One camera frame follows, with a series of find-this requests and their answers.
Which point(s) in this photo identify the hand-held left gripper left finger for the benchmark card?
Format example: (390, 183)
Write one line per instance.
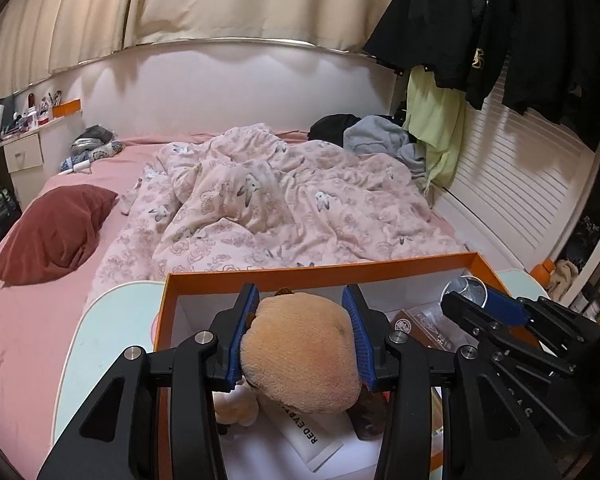
(237, 340)

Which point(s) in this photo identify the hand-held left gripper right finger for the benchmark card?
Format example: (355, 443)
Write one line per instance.
(362, 350)

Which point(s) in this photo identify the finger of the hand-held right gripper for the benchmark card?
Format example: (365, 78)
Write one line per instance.
(505, 302)
(495, 332)

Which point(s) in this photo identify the clear glass jar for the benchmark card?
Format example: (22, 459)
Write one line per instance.
(462, 287)

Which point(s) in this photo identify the tan capybara plush toy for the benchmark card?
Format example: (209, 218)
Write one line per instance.
(300, 355)

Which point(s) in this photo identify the orange cardboard box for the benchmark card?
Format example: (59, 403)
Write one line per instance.
(164, 315)

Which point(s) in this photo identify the orange capped bottle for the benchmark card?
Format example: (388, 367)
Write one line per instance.
(545, 266)

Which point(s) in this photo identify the clear packet brown label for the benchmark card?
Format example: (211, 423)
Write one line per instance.
(420, 327)

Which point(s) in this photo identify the beige crumpled cloth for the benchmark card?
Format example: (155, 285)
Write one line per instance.
(562, 280)

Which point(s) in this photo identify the white cosmetic tube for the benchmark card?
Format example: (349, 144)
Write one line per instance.
(310, 440)

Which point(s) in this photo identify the light green cartoon lap table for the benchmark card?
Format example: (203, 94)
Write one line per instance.
(105, 320)

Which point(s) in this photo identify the pink floral duvet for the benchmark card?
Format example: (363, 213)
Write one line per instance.
(280, 200)

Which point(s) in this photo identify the light green hanging garment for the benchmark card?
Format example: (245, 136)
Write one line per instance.
(435, 120)

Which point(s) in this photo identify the grey-blue crumpled garment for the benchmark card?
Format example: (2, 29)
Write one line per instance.
(380, 137)

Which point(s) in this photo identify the pink bed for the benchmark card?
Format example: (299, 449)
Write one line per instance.
(30, 335)

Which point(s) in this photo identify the dark red pillow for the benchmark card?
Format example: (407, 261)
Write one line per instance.
(55, 230)

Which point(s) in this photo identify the black crumpled garment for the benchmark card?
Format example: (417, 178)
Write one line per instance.
(332, 127)

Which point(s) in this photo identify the folded clothes on bed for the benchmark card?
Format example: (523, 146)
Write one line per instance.
(100, 152)

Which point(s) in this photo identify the grey knit garment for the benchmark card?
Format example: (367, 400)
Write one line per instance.
(92, 136)

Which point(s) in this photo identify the black gold-embroidered jacket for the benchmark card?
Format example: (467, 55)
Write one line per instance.
(540, 25)

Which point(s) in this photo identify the cream nightstand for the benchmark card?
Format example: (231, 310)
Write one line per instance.
(25, 157)

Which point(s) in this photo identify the small orange storage box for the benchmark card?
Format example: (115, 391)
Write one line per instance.
(66, 108)

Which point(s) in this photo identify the black hooded jacket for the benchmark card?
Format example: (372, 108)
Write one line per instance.
(425, 10)

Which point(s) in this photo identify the cluster of toiletry bottles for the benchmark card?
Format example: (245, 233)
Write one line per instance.
(32, 115)

